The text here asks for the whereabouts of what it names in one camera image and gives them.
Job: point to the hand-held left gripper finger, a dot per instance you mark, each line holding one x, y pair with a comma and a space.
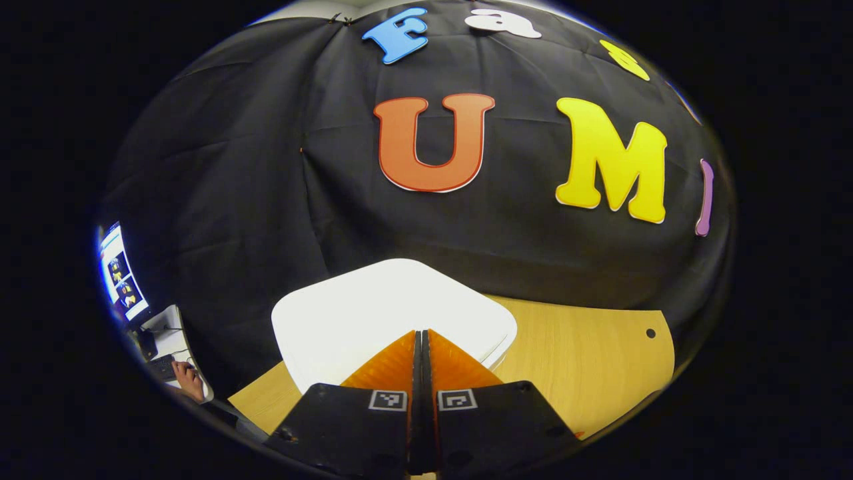
414, 433
430, 433

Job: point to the white desktop garbage bin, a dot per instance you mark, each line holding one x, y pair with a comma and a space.
373, 306

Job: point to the wooden desktop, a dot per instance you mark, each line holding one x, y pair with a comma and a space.
586, 360

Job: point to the black keyboard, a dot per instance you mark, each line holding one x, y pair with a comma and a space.
162, 367

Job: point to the white side desk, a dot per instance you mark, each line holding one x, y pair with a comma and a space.
172, 333

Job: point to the black backdrop cloth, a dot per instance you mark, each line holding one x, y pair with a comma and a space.
266, 200

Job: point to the computer monitor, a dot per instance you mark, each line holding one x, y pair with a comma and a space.
121, 273

